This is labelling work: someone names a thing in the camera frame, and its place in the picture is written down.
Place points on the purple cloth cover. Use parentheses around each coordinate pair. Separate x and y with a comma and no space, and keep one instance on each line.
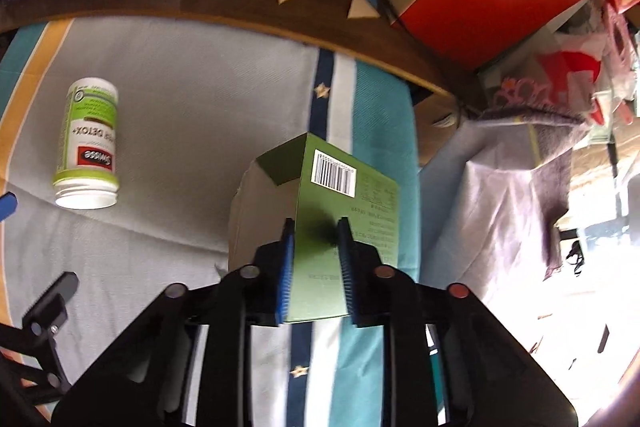
(490,207)

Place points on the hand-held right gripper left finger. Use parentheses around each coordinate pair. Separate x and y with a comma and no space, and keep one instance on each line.
(286,277)

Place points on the green cardboard box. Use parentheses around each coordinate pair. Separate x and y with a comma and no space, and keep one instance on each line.
(350,187)

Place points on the teal white striped tablecloth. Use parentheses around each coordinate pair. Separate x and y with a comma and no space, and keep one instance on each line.
(175,82)

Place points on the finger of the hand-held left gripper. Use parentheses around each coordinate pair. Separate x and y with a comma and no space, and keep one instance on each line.
(50,302)
(6,205)

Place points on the beige blue tangram triangle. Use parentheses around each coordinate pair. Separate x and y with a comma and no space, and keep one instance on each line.
(361,6)

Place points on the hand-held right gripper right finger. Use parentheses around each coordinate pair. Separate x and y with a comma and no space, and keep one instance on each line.
(347,277)

